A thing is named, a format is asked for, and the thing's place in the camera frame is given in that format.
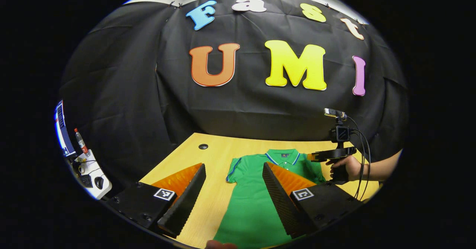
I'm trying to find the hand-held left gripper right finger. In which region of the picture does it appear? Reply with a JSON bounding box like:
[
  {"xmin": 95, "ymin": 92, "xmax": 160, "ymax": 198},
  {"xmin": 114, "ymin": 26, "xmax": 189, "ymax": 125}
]
[{"xmin": 262, "ymin": 162, "xmax": 363, "ymax": 239}]

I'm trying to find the computer monitor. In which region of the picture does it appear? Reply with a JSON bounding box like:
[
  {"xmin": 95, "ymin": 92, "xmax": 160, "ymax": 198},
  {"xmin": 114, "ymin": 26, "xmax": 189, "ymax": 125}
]
[{"xmin": 55, "ymin": 100, "xmax": 77, "ymax": 157}]

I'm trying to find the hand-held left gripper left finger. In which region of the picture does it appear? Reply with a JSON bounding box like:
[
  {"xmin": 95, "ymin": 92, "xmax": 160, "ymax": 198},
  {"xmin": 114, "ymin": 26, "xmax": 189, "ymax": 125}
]
[{"xmin": 106, "ymin": 163, "xmax": 207, "ymax": 238}]

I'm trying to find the green T-shirt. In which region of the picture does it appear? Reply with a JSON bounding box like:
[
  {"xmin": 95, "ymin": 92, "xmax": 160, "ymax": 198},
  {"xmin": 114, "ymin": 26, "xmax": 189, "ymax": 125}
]
[{"xmin": 214, "ymin": 149, "xmax": 327, "ymax": 249}]

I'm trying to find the black cable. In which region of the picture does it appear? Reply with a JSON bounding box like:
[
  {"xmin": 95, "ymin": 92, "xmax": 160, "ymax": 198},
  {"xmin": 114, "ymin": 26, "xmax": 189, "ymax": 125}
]
[
  {"xmin": 346, "ymin": 116, "xmax": 365, "ymax": 200},
  {"xmin": 351, "ymin": 129, "xmax": 372, "ymax": 201}
]

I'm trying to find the red capped plastic bottle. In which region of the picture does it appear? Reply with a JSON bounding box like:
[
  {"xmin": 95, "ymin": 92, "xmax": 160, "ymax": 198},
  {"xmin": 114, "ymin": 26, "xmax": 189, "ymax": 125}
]
[{"xmin": 74, "ymin": 128, "xmax": 91, "ymax": 157}]

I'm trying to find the white side desk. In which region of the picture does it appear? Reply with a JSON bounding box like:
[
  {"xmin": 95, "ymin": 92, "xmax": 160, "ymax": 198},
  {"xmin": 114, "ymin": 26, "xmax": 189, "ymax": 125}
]
[{"xmin": 71, "ymin": 149, "xmax": 113, "ymax": 200}]

